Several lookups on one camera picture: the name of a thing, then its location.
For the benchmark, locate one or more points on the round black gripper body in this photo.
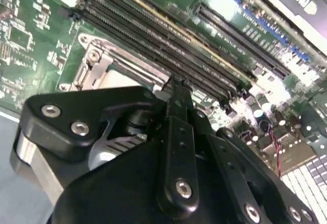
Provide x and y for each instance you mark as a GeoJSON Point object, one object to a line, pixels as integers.
{"type": "Point", "coordinates": [115, 190]}

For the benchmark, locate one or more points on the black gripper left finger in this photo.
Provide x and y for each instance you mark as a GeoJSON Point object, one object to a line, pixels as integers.
{"type": "Point", "coordinates": [102, 101]}

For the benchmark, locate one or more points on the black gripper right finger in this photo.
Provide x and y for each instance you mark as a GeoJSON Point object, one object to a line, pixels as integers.
{"type": "Point", "coordinates": [242, 155]}

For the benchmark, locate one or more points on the silver topped CPU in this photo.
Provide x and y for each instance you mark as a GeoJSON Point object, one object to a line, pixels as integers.
{"type": "Point", "coordinates": [120, 79]}

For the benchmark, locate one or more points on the metal socket cover frame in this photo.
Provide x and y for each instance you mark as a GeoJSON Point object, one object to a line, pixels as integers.
{"type": "Point", "coordinates": [99, 71]}

